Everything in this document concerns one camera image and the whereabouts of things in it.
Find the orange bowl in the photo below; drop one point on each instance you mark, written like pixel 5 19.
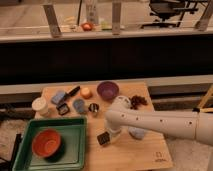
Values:
pixel 46 143

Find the grey blue round object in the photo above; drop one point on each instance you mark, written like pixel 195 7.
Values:
pixel 79 106

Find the small black box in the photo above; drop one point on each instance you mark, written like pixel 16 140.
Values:
pixel 63 109

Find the bunch of dark grapes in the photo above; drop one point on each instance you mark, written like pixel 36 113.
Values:
pixel 136 101

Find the black rectangular eraser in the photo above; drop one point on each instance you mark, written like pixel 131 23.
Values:
pixel 103 138

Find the small metal cup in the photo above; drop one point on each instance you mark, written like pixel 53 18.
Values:
pixel 94 109

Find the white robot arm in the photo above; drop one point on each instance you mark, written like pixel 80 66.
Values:
pixel 188 125

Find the blue sponge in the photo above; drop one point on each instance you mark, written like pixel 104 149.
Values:
pixel 58 97

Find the orange round fruit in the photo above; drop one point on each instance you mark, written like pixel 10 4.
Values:
pixel 86 93

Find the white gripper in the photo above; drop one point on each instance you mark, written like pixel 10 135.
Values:
pixel 113 130

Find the red round background object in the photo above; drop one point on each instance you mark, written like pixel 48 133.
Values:
pixel 87 26

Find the black office chair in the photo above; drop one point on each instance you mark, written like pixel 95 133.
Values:
pixel 170 13

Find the purple bowl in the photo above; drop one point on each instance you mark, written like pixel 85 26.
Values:
pixel 108 90

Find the green plastic tray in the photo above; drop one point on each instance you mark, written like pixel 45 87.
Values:
pixel 69 157

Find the white lidded cup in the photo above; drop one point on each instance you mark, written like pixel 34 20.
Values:
pixel 40 105

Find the wooden cutting board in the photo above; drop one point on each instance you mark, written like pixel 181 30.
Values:
pixel 123 153

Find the light blue cloth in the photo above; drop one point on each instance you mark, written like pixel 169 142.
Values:
pixel 137 133

